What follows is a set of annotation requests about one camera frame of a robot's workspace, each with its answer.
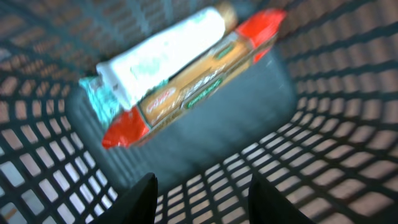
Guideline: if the orange biscuit roll pack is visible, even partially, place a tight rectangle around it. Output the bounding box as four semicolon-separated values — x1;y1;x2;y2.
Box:
102;9;287;149

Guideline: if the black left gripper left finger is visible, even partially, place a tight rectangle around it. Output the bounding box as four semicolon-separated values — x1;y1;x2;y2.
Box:
91;172;158;224

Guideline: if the white tube with gold cap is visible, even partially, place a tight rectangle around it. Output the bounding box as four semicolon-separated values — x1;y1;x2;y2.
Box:
96;1;238;110

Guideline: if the grey plastic mesh basket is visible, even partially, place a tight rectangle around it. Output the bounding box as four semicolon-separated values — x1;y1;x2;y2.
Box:
1;0;397;223

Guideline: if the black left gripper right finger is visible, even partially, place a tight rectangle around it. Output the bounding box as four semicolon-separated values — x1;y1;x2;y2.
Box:
248;175;314;224

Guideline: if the teal tissue packet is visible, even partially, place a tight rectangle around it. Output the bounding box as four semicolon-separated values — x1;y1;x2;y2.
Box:
79;76;122;129

